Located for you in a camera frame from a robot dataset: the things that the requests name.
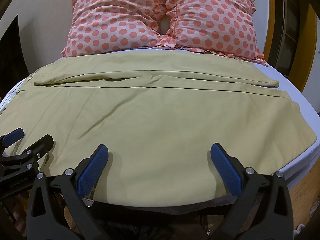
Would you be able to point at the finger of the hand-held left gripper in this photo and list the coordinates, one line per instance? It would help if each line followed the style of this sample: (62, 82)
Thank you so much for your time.
(12, 136)
(40, 146)

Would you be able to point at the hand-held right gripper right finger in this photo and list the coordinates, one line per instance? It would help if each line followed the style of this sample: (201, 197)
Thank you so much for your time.
(226, 168)

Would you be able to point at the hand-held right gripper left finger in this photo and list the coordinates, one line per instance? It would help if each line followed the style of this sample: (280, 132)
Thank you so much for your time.
(93, 167)

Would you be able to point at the olive green bed sheet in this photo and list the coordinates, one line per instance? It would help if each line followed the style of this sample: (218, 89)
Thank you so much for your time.
(160, 130)

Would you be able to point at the dark wooden door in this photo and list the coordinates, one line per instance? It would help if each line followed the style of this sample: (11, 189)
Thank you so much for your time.
(11, 55)

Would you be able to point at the bed with lavender sheet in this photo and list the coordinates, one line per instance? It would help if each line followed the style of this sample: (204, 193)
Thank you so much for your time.
(292, 100)

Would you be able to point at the pink polka dot pillow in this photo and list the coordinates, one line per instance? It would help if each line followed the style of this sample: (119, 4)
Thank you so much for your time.
(212, 20)
(112, 22)

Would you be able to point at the yellow wooden headboard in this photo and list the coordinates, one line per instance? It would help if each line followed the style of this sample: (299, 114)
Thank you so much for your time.
(272, 17)

